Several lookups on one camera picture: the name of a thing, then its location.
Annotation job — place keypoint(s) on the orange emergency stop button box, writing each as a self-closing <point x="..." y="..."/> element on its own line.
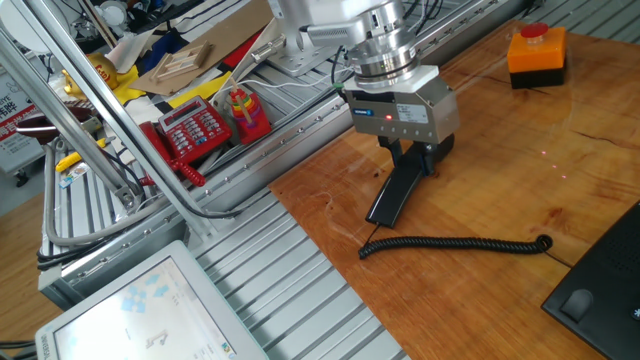
<point x="535" y="57"/>

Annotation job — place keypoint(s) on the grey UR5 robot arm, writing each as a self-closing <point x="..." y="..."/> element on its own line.
<point x="387" y="55"/>

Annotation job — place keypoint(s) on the white sign with red band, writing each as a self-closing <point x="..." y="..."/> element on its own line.
<point x="15" y="125"/>

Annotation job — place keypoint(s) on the silver metal pedestal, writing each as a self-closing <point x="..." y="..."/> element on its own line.
<point x="292" y="47"/>

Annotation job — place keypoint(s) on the golden piggy bank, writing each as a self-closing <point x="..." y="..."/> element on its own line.
<point x="102" y="70"/>

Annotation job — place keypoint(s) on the dark red bowl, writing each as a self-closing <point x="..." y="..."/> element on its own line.
<point x="45" y="122"/>

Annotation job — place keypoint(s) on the aluminium rail beam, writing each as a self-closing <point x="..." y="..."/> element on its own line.
<point x="300" y="147"/>

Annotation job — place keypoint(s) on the silver Schunk gripper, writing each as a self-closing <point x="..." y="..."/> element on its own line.
<point x="410" y="120"/>

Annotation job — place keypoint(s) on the small wooden frame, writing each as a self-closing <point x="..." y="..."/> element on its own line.
<point x="180" y="61"/>

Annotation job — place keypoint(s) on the white teach pendant tablet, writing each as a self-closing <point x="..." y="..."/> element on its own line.
<point x="150" y="310"/>

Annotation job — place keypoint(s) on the aluminium frame post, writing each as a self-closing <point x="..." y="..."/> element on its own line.
<point x="100" y="100"/>
<point x="61" y="117"/>

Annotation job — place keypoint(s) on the red toy telephone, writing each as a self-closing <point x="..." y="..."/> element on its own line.
<point x="197" y="130"/>

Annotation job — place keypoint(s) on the black telephone handset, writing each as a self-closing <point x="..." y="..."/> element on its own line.
<point x="390" y="205"/>

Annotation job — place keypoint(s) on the yellow paper sheet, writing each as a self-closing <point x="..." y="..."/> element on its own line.
<point x="195" y="95"/>

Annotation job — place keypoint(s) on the black desk telephone base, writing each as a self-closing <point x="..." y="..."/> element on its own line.
<point x="600" y="300"/>

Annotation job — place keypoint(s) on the red telephone handset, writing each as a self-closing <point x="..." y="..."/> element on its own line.
<point x="152" y="140"/>

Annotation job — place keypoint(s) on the brown cardboard sheet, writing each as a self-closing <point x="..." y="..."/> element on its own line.
<point x="220" y="40"/>

